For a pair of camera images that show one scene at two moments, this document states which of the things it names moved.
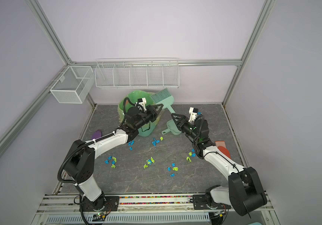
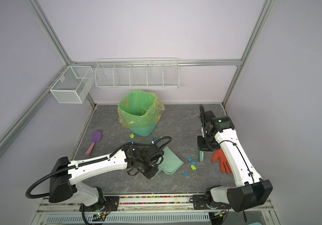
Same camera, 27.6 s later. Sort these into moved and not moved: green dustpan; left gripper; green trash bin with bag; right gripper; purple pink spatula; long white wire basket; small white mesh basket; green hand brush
Moved: green dustpan; right gripper; left gripper; green hand brush
Not moved: small white mesh basket; green trash bin with bag; purple pink spatula; long white wire basket
